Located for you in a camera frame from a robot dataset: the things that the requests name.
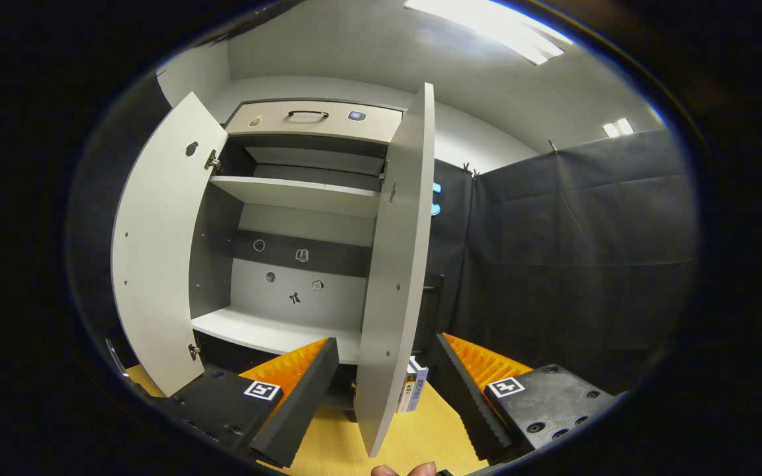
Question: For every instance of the white cabinet shelf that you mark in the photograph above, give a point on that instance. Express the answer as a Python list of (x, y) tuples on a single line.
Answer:
[(301, 195)]

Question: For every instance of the beige cabinet drawer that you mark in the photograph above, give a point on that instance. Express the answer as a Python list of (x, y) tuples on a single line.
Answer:
[(315, 131)]

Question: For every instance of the metal door hinge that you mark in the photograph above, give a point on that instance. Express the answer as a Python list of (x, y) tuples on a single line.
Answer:
[(193, 352), (212, 160)]

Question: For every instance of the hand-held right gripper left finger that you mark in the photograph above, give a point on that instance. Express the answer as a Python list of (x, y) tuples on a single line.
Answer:
[(305, 403)]

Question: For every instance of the white cabinet door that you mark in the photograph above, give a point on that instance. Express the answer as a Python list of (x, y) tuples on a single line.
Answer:
[(163, 251), (394, 297)]

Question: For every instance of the white cabinet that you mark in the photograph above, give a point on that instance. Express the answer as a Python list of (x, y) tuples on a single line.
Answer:
[(275, 334)]

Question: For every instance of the small printed box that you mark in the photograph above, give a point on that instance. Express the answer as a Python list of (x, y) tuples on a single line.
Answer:
[(413, 390)]

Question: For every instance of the long ceiling light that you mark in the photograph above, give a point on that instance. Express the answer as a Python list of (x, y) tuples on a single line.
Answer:
[(487, 23)]

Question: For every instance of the small ceiling light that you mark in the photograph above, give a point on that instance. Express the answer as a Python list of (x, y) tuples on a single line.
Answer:
[(619, 127)]

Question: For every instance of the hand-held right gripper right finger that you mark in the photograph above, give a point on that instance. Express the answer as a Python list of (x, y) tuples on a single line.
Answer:
[(467, 403)]

